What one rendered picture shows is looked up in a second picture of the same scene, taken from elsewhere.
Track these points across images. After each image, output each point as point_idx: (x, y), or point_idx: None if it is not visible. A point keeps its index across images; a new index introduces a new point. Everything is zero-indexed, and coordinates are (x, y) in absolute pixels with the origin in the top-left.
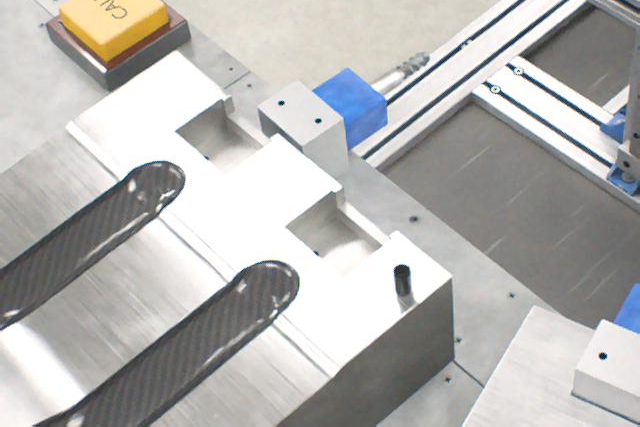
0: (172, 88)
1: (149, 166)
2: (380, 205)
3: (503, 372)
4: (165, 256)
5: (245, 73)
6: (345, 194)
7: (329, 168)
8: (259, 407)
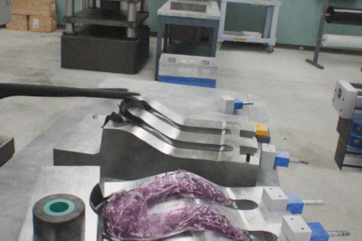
0: (247, 126)
1: (229, 130)
2: (271, 176)
3: (252, 188)
4: (215, 137)
5: None
6: (266, 171)
7: (267, 164)
8: (202, 156)
